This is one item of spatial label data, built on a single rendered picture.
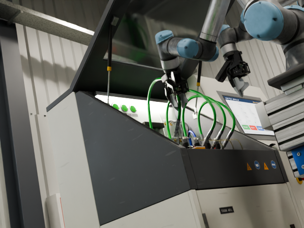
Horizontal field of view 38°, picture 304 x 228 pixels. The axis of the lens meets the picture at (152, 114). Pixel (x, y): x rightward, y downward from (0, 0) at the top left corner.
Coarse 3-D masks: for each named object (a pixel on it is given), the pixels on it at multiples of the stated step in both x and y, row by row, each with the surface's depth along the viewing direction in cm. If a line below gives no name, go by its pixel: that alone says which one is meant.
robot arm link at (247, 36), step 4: (236, 28) 208; (236, 32) 207; (240, 32) 205; (244, 32) 203; (236, 36) 207; (240, 36) 207; (244, 36) 206; (248, 36) 206; (240, 40) 208; (244, 40) 209
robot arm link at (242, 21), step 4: (280, 0) 197; (284, 0) 197; (288, 0) 197; (292, 0) 198; (296, 0) 200; (280, 4) 197; (284, 4) 197; (288, 4) 199; (240, 20) 199; (244, 20) 195; (240, 24) 201; (240, 28) 203; (244, 28) 200
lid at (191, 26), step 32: (128, 0) 200; (160, 0) 212; (192, 0) 224; (96, 32) 204; (128, 32) 214; (192, 32) 238; (96, 64) 213; (128, 64) 226; (160, 64) 240; (192, 64) 252; (160, 96) 254
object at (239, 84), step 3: (234, 78) 202; (237, 78) 201; (234, 81) 201; (237, 81) 201; (240, 81) 200; (243, 81) 198; (237, 84) 201; (240, 84) 200; (243, 84) 198; (234, 87) 201; (237, 87) 200; (240, 87) 200; (237, 90) 200; (237, 93) 201; (240, 93) 201; (240, 96) 201
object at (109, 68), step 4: (112, 28) 203; (112, 32) 203; (112, 36) 203; (108, 44) 203; (108, 48) 203; (108, 52) 203; (108, 56) 202; (108, 60) 202; (108, 64) 202; (108, 68) 202; (108, 76) 203; (108, 80) 203; (108, 84) 203; (108, 88) 203; (108, 92) 203; (108, 96) 203; (108, 100) 203
